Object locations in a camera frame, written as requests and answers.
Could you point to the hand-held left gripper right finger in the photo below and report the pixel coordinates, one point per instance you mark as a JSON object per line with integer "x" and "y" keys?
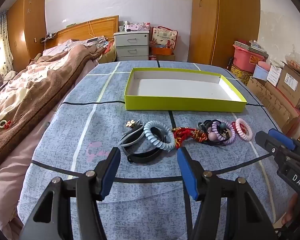
{"x": 187, "y": 175}

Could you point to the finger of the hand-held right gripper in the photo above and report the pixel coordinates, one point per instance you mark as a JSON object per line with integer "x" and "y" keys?
{"x": 267, "y": 142}
{"x": 282, "y": 140}

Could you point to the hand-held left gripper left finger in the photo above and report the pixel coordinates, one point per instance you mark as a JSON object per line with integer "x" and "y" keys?
{"x": 110, "y": 172}

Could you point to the gold charm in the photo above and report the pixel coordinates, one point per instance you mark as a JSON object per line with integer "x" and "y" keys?
{"x": 130, "y": 124}

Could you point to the green cardboard box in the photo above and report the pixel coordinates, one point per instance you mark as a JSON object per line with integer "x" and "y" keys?
{"x": 185, "y": 90}

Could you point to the person's right hand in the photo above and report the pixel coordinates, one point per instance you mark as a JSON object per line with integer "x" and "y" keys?
{"x": 291, "y": 208}

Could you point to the flat cardboard box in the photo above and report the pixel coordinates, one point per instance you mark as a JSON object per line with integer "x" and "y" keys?
{"x": 277, "y": 102}

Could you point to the labelled cardboard box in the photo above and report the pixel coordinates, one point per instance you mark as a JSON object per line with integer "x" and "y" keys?
{"x": 293, "y": 80}

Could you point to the pale blue box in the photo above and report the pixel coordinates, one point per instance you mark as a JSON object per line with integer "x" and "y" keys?
{"x": 261, "y": 71}

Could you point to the yellow patterned tin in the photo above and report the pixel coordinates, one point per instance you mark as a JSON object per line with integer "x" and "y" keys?
{"x": 240, "y": 73}

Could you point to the pink plastic bin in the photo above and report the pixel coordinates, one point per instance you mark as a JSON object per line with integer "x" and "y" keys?
{"x": 242, "y": 58}

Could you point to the red black tool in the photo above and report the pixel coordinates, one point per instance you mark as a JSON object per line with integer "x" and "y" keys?
{"x": 230, "y": 63}

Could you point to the striped gift box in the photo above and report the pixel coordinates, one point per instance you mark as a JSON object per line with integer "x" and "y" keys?
{"x": 252, "y": 47}

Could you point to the pink bed sheet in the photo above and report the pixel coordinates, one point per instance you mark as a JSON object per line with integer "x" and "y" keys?
{"x": 12, "y": 170}

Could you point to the bed with brown blanket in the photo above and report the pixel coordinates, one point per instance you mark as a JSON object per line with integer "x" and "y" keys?
{"x": 40, "y": 80}

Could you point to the tan pillow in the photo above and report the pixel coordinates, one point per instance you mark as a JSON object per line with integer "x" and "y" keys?
{"x": 108, "y": 53}

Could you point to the small cardboard box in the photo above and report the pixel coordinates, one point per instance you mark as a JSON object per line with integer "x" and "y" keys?
{"x": 168, "y": 57}

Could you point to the cola bottle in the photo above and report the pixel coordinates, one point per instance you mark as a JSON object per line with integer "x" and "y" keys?
{"x": 153, "y": 58}

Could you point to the wide wooden wardrobe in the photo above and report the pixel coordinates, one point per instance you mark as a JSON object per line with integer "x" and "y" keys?
{"x": 225, "y": 25}

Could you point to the orange box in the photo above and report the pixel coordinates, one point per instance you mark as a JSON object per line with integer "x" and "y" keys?
{"x": 162, "y": 51}

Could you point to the grey nightstand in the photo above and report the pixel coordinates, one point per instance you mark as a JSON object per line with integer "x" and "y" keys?
{"x": 131, "y": 42}

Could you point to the red patterned gift bag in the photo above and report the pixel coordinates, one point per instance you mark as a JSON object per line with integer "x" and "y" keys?
{"x": 164, "y": 37}

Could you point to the wooden headboard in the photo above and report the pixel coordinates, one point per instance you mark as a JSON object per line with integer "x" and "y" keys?
{"x": 100, "y": 27}

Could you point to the black power strip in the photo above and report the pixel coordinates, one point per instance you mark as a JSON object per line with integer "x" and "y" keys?
{"x": 48, "y": 38}

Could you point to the pink white box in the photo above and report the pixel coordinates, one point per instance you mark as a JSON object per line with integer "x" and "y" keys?
{"x": 135, "y": 26}

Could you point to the narrow wooden wardrobe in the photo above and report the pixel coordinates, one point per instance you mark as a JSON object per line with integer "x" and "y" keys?
{"x": 22, "y": 30}

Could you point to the patterned curtain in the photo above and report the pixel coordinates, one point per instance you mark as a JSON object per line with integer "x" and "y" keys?
{"x": 1, "y": 42}

